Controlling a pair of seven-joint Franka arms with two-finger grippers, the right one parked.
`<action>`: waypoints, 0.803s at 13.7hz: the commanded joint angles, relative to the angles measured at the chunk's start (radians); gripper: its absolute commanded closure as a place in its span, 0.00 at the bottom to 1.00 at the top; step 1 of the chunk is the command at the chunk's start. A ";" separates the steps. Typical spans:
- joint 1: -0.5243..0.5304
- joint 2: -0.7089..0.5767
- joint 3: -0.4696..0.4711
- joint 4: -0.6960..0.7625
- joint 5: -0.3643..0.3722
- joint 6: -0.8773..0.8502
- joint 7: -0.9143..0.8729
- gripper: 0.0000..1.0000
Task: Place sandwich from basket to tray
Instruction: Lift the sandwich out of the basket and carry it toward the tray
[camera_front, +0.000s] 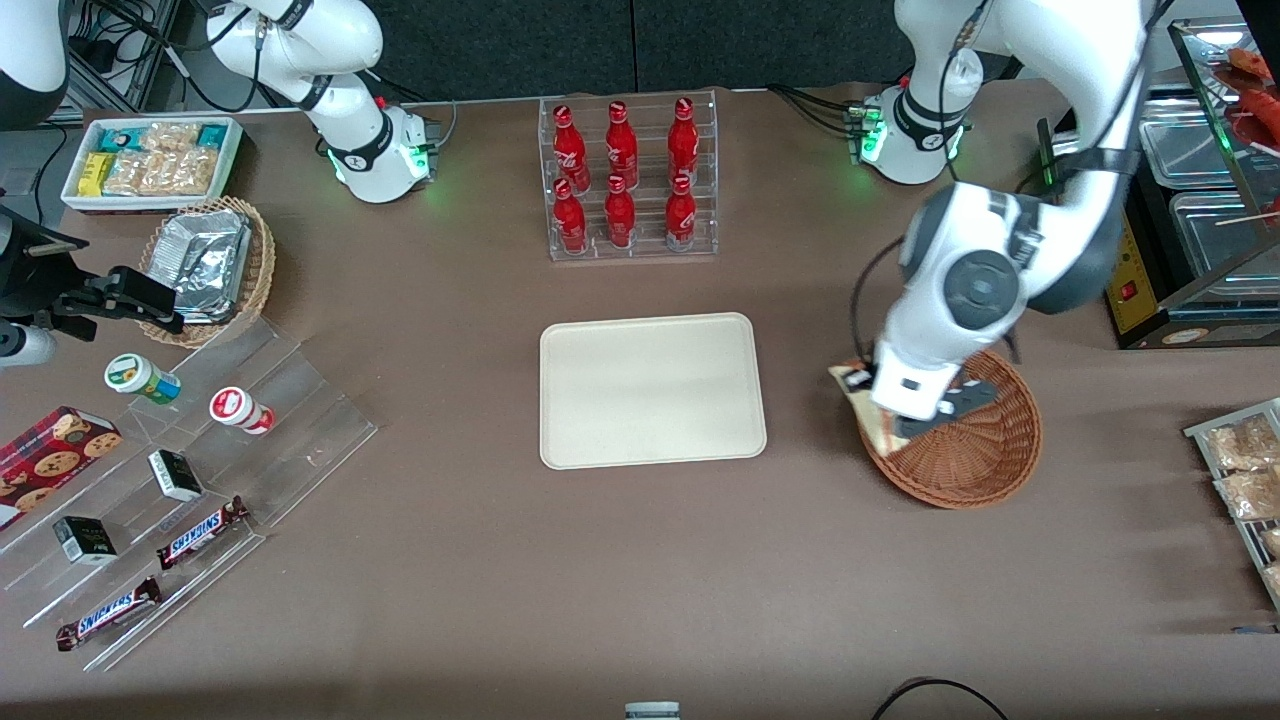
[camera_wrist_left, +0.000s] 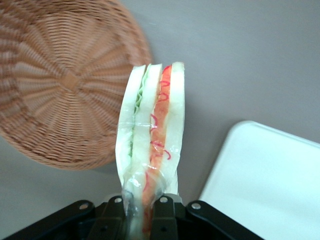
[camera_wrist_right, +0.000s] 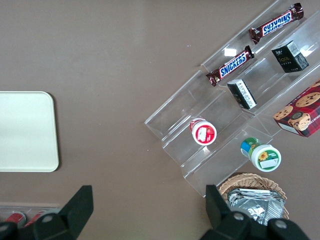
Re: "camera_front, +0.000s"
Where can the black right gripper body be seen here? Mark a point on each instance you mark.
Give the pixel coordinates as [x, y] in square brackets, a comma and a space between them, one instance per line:
[22, 283]

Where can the triangle sandwich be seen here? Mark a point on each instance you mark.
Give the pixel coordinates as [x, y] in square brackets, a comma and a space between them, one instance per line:
[855, 405]

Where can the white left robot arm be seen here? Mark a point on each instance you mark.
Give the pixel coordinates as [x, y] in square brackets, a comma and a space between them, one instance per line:
[1060, 60]

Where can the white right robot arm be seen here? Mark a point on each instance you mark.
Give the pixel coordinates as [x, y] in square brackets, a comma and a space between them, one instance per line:
[360, 140]

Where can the brown wicker basket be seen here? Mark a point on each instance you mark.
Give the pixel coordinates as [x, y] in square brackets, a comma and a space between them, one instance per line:
[985, 460]

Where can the light wicker basket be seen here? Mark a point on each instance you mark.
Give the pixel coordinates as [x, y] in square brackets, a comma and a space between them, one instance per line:
[258, 270]

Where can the cream plastic tray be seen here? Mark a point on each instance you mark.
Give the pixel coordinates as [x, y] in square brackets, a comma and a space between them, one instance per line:
[650, 390]

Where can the tray of wrapped pastries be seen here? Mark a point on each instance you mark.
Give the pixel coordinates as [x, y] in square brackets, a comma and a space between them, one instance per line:
[1200, 430]

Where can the steel food tray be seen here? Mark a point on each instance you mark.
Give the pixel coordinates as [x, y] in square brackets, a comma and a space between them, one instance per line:
[1220, 235]
[1185, 140]

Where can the silver foil pack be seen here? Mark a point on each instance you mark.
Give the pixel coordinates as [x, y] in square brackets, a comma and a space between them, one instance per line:
[212, 295]
[195, 232]

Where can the green lid cup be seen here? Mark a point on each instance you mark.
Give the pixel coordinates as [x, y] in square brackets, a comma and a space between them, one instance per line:
[135, 375]

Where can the white snack container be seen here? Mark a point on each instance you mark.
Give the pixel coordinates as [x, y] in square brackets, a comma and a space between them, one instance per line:
[150, 203]

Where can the yellow snack packet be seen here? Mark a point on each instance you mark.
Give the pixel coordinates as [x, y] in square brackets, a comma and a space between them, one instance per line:
[94, 174]

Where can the clear bag of crackers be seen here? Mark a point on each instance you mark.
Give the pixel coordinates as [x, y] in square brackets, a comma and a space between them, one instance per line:
[160, 173]
[170, 137]

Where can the red lid cup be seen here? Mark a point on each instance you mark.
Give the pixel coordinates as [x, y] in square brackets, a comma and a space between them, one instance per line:
[238, 408]

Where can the teal snack packet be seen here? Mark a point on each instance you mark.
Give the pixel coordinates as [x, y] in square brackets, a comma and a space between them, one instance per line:
[211, 136]
[120, 138]

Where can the small black box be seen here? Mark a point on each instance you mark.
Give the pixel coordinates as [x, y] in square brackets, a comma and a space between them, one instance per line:
[175, 475]
[85, 540]

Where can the red cookie box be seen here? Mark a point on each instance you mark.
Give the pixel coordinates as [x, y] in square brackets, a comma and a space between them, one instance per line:
[50, 460]

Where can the clear acrylic step stand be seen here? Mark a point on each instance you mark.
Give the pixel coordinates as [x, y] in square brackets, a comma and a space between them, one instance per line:
[290, 430]

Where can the food warmer with yellow panel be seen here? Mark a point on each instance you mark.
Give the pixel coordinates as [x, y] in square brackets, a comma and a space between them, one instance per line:
[1135, 290]

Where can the red Coca-Cola bottle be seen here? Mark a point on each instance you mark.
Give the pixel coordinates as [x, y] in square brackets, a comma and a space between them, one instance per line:
[683, 140]
[621, 145]
[681, 215]
[568, 145]
[570, 220]
[620, 215]

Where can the Snickers bar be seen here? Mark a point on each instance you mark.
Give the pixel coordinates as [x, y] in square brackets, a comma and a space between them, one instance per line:
[108, 614]
[200, 533]

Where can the clear acrylic bottle rack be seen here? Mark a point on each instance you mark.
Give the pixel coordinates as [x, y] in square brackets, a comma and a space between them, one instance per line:
[645, 250]

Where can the clear bag of brown snacks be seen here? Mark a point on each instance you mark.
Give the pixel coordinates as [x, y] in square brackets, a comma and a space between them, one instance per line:
[1270, 543]
[1252, 495]
[1245, 445]

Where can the red food in warmer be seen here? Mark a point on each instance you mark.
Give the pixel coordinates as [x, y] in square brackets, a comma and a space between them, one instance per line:
[1258, 105]

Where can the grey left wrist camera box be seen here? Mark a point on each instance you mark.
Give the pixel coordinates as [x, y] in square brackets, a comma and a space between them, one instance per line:
[970, 397]

